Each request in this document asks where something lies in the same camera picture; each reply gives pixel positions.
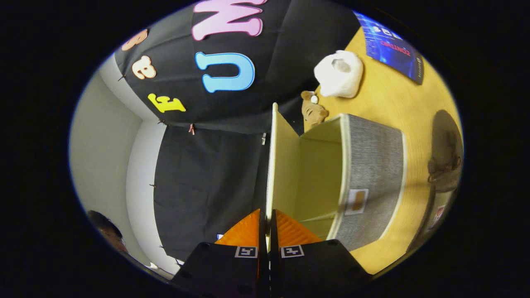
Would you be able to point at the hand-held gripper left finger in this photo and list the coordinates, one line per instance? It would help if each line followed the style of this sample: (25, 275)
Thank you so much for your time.
(223, 273)

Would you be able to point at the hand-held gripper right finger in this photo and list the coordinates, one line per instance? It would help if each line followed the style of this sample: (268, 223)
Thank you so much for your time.
(314, 273)

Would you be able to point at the grey fabric storage box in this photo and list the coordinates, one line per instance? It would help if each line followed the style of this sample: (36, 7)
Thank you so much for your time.
(372, 165)

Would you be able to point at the black backdrop cloth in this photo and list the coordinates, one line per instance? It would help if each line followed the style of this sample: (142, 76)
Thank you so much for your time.
(198, 174)

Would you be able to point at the small white clip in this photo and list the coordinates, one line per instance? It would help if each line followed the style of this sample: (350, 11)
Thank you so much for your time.
(263, 138)

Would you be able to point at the brown plush toy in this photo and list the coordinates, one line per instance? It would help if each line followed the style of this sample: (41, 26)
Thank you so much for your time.
(312, 111)

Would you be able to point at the white plush toy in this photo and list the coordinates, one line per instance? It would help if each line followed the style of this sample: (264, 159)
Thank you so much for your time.
(335, 78)

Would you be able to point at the dark blue book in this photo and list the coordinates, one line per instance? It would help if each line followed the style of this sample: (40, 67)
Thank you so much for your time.
(393, 49)

